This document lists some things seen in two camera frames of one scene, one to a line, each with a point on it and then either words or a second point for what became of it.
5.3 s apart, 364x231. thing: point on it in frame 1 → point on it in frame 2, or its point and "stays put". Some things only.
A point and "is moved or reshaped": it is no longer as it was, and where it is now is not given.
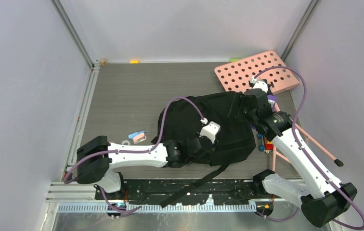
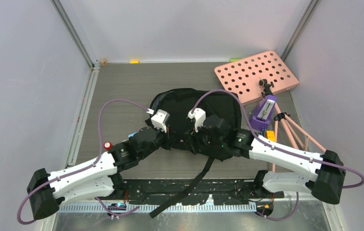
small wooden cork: (103, 61) stays put
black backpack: (179, 119) is moved or reshaped
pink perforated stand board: (235, 76) stays put
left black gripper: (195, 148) → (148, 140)
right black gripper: (241, 100) → (193, 136)
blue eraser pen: (131, 135) stays put
